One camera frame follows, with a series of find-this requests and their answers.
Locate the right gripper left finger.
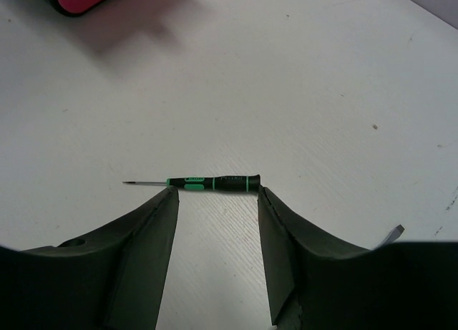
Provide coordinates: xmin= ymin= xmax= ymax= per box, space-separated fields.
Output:
xmin=1 ymin=188 xmax=179 ymax=329

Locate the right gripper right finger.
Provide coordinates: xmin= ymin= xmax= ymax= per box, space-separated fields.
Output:
xmin=258 ymin=188 xmax=457 ymax=329

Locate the large green screwdriver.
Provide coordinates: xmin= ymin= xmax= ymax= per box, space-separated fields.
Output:
xmin=376 ymin=224 xmax=405 ymax=249

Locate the small precision screwdriver upper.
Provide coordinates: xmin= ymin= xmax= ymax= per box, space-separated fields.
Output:
xmin=123 ymin=175 xmax=261 ymax=193

